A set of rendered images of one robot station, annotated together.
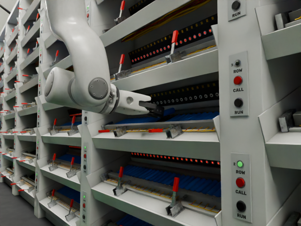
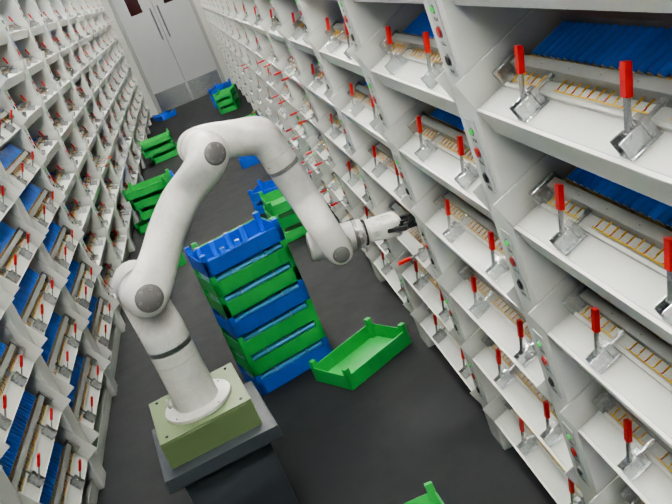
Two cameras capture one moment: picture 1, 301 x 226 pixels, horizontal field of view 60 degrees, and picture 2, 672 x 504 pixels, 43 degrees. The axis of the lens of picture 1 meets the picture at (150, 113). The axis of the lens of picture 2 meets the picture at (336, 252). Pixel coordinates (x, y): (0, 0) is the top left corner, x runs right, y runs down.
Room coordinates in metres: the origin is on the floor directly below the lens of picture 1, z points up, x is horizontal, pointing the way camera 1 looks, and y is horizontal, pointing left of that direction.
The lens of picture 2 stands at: (-1.26, -1.09, 1.36)
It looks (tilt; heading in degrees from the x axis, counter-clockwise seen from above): 19 degrees down; 34
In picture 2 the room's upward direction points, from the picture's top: 22 degrees counter-clockwise
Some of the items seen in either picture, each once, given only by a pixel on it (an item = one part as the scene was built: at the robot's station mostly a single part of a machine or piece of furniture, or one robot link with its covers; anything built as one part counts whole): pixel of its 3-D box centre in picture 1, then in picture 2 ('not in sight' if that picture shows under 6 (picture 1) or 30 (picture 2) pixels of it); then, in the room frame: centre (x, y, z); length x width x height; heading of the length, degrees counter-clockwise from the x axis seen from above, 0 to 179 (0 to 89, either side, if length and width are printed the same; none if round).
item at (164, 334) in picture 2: not in sight; (147, 304); (0.24, 0.53, 0.67); 0.19 x 0.12 x 0.24; 52
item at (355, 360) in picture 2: not in sight; (360, 351); (0.96, 0.46, 0.04); 0.30 x 0.20 x 0.08; 158
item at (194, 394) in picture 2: not in sight; (184, 374); (0.22, 0.50, 0.46); 0.19 x 0.19 x 0.18
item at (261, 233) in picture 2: not in sight; (234, 243); (0.96, 0.78, 0.52); 0.30 x 0.20 x 0.08; 144
